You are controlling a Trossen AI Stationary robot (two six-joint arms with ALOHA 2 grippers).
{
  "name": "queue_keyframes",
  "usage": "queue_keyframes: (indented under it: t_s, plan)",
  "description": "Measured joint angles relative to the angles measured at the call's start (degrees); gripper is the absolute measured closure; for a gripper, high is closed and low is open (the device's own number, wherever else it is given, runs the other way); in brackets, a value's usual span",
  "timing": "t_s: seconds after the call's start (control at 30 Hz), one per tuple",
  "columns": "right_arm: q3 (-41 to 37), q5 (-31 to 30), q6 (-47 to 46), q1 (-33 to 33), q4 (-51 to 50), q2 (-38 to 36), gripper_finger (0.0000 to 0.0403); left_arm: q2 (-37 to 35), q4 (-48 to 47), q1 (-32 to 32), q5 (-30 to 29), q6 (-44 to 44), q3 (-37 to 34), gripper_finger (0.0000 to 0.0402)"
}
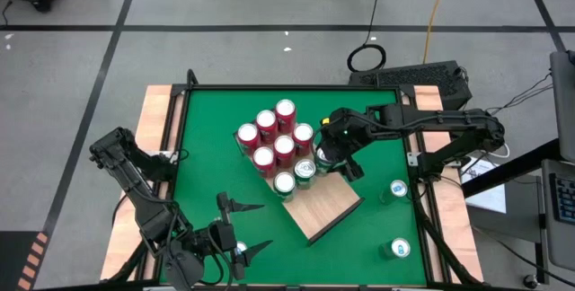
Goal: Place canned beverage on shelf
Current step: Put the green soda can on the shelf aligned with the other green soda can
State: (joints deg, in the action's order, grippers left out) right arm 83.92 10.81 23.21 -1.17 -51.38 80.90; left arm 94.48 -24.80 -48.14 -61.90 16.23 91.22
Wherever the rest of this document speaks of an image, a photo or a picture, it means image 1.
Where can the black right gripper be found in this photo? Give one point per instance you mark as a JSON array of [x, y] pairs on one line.
[[346, 134]]

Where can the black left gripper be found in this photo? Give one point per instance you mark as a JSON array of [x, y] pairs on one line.
[[220, 237]]

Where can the green Sprite can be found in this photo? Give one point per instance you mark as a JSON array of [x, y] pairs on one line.
[[285, 183], [321, 158], [304, 169]]

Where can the slim green can blue tab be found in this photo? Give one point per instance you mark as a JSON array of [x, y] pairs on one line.
[[241, 246], [399, 188], [400, 248]]

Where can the red Fanta can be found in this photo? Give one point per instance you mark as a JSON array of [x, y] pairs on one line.
[[284, 108], [303, 132], [284, 144], [263, 156], [266, 119], [248, 132]]

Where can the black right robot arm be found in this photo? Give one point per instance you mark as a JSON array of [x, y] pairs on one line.
[[440, 118]]

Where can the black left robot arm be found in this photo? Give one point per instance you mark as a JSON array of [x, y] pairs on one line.
[[135, 187]]

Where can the wooden board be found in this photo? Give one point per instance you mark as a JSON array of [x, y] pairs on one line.
[[323, 201]]

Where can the green table mat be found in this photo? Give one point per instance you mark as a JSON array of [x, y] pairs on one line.
[[215, 147]]

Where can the black computer case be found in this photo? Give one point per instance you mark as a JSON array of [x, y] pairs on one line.
[[418, 80]]

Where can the white paper sheet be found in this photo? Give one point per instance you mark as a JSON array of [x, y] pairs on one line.
[[489, 192]]

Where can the black caster wheel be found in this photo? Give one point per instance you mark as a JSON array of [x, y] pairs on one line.
[[530, 280]]

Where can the black keyboard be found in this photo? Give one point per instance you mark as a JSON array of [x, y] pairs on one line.
[[565, 197]]

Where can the grey keyboard tray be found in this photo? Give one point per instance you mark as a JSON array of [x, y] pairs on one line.
[[559, 246]]

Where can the grey monitor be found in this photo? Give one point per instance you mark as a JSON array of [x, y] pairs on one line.
[[563, 98]]

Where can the black mat orange stripes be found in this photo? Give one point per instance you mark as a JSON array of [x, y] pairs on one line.
[[22, 259]]

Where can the black aluminium rig frame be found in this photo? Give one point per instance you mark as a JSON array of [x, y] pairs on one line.
[[224, 87]]

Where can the black desk frame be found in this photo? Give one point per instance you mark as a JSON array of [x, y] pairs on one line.
[[516, 165]]

